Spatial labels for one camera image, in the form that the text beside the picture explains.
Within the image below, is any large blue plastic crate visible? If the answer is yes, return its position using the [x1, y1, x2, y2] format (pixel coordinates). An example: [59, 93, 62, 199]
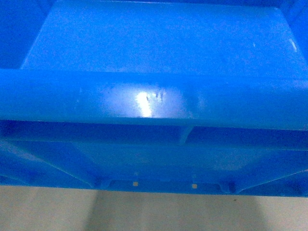
[0, 0, 308, 197]

